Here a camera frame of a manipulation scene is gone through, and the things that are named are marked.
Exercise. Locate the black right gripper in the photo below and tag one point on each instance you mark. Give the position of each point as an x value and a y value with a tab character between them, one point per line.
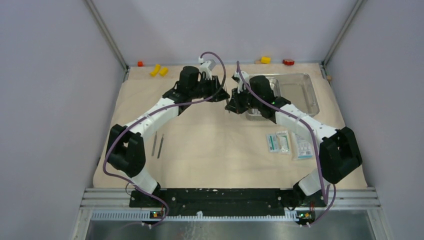
234	104

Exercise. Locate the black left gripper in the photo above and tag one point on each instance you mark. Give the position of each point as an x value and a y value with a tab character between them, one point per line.
213	84

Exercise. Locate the small steel instrument tray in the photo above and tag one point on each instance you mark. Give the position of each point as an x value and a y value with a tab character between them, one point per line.
254	114

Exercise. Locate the beige wrapping cloth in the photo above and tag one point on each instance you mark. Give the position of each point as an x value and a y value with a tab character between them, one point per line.
208	147

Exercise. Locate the teal white sterile packet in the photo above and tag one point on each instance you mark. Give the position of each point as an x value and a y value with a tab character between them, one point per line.
273	143

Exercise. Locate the large steel tray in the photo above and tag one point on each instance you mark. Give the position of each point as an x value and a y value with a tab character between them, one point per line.
299	90

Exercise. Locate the blue white sterile pouch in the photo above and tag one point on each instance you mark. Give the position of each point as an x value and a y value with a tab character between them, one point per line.
302	148

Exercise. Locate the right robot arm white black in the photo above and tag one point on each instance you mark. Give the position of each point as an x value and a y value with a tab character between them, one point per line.
336	151

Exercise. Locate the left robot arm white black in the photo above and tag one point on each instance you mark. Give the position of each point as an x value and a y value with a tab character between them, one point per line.
125	149

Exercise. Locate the yellow block at back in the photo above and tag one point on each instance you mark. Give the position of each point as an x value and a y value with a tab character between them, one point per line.
265	60

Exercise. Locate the yellow block left two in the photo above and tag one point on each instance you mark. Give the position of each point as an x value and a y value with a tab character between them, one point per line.
163	71

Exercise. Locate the red object at back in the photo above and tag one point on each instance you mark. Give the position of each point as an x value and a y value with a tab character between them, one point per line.
288	62

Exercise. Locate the yellow block left one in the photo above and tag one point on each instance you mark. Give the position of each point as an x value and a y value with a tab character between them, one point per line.
156	70

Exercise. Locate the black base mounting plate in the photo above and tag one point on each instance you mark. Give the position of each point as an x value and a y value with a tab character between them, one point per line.
226	202

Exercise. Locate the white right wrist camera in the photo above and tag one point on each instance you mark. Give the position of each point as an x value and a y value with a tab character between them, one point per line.
241	79

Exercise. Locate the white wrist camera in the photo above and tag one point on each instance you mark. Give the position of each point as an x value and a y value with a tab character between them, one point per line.
241	79
206	67

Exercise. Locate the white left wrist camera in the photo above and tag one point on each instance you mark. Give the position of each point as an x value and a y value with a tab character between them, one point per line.
206	67

